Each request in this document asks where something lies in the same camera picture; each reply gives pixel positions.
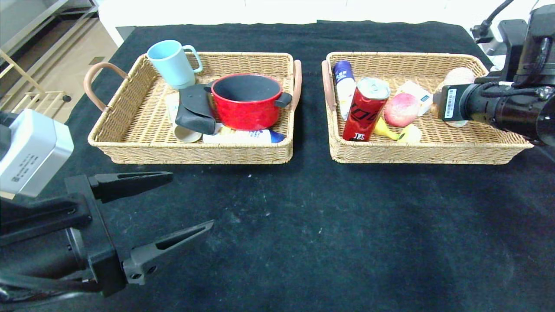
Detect white background table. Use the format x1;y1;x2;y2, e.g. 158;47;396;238
99;0;460;49

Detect small yellow box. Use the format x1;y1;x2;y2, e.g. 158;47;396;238
398;124;423;144

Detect black right camera cable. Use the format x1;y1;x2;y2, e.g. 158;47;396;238
470;0;516;44

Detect black table cloth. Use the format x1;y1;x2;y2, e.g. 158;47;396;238
0;22;555;312

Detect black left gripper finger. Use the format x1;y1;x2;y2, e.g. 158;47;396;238
122;219;215;286
88;171;174;204

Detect grey metal shelf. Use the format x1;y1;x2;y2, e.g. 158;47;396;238
0;0;100;57

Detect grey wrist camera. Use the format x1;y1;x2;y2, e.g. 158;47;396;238
485;41;507;70
0;109;75;198

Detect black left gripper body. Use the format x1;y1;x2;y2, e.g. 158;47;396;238
0;174;128;298

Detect white bottle with yellow print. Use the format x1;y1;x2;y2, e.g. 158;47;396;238
202;128;285;144

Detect pale pink egg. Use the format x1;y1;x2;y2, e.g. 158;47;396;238
440;67;477;87

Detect white bottle dark blue cap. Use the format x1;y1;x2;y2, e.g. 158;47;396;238
332;61;357;121

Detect white juice carton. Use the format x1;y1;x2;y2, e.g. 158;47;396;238
397;81;434;117

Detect wicker basket with mug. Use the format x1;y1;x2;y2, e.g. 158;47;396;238
84;52;302;165

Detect light wooden rack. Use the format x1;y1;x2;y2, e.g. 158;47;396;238
0;50;73;117

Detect red peach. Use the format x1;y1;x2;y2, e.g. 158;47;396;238
384;92;421;128

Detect light blue mug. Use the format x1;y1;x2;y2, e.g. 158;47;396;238
147;40;203;91

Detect yellow banana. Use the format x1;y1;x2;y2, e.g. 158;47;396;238
373;116;402;140

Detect red pot grey inside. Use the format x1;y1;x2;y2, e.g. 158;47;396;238
204;74;293;131

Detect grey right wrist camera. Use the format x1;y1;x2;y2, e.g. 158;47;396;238
485;41;507;70

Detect small green white box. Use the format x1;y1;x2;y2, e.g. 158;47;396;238
165;92;181;123

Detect pink crumbly bun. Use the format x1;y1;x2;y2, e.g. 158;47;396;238
431;89;470;128

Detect beige paper cup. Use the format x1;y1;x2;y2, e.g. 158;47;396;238
173;125;202;143

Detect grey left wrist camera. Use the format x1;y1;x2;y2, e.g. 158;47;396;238
0;109;75;198

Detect red soda can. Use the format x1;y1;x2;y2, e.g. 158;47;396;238
342;77;391;142

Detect wicker basket with banana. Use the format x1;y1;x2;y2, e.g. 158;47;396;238
321;52;534;164

